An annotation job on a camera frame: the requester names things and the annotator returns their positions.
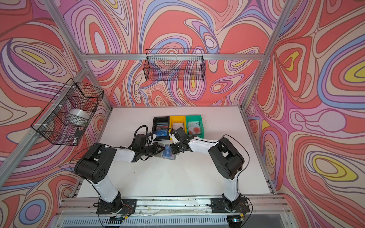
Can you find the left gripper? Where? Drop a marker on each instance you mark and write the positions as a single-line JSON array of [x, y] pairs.
[[155, 147]]

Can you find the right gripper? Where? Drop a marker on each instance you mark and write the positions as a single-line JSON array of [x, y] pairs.
[[174, 149]]

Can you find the blue credit card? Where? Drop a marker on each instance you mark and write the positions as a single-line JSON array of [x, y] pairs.
[[167, 152]]

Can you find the grey card holder wallet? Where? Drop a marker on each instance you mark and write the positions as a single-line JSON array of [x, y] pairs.
[[159, 155]]

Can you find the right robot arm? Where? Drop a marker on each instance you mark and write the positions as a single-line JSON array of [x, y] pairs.
[[226, 158]]

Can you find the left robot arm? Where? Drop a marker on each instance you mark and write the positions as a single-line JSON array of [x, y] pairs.
[[96, 162]]

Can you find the blue card in bin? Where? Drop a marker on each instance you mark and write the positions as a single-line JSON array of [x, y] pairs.
[[162, 135]]

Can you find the green plastic bin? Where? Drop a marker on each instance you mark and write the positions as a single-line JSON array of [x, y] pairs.
[[195, 118]]

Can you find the yellow plastic bin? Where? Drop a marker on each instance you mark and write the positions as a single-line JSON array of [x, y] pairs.
[[174, 119]]

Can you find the black plastic bin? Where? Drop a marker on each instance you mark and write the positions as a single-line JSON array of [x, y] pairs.
[[161, 123]]

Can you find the white tape roll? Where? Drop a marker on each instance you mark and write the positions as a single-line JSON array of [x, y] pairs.
[[79, 113]]

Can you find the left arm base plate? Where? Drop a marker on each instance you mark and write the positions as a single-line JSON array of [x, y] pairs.
[[119, 206]]

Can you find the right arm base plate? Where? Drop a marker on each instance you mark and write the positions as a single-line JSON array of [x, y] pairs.
[[223, 205]]

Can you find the back wire basket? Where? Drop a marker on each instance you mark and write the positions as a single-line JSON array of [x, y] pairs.
[[174, 64]]

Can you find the wire basket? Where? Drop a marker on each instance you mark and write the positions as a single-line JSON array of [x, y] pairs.
[[61, 128], [174, 64]]

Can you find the left wire basket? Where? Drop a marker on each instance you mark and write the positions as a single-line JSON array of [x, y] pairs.
[[61, 128]]

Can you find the aluminium front rail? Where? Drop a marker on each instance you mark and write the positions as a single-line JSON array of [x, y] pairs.
[[175, 206]]

